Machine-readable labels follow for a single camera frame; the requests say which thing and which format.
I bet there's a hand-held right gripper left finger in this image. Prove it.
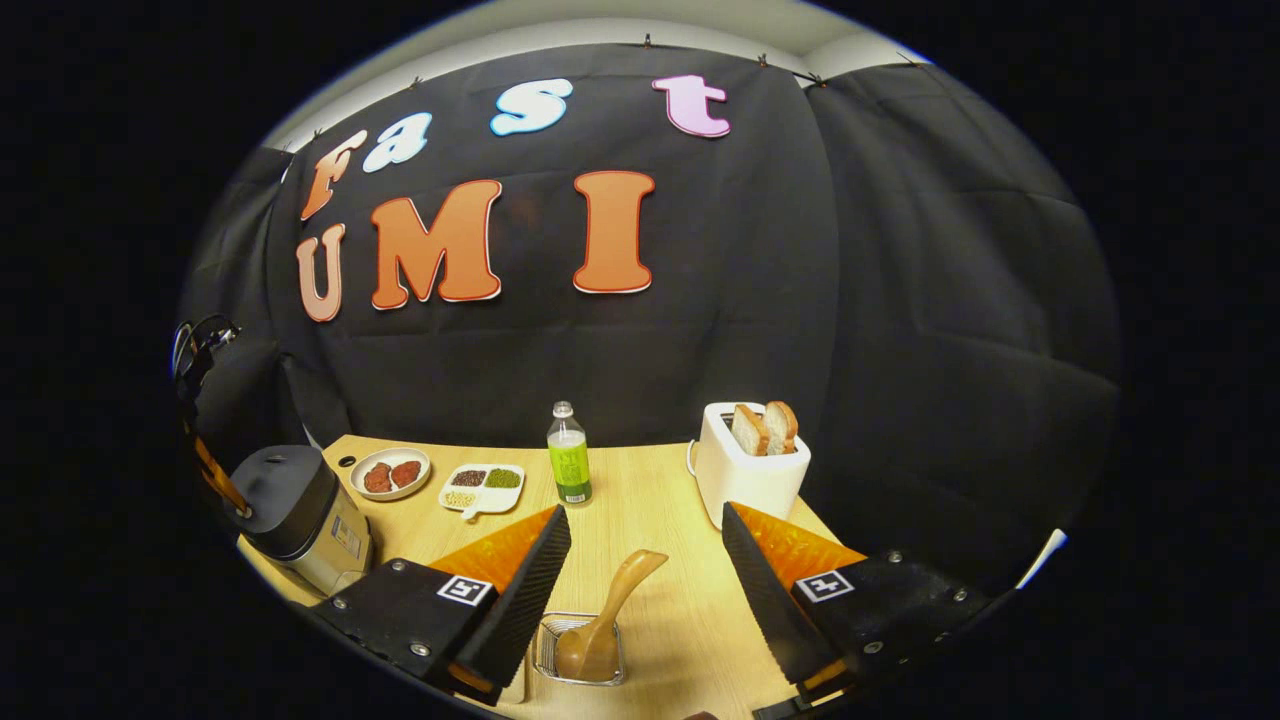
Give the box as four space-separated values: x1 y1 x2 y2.
315 505 573 706

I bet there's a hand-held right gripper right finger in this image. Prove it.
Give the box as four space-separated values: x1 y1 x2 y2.
722 502 991 693

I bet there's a wooden spoon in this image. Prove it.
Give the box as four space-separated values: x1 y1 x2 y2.
556 549 669 683

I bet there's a white divided bean dish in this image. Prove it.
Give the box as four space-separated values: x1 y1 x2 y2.
438 463 526 522

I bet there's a green label drink bottle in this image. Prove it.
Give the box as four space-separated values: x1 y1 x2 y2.
547 401 593 507

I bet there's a white toaster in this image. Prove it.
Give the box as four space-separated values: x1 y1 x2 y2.
686 402 812 531

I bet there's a silver black rice cooker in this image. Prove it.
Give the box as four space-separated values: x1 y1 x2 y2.
228 445 373 599

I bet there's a wire chopstick holder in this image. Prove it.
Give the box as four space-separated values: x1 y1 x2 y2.
535 612 626 687

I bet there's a black backdrop cloth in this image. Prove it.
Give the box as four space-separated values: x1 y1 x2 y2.
175 45 1121 601

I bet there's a round white plate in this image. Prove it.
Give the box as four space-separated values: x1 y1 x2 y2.
350 447 432 501

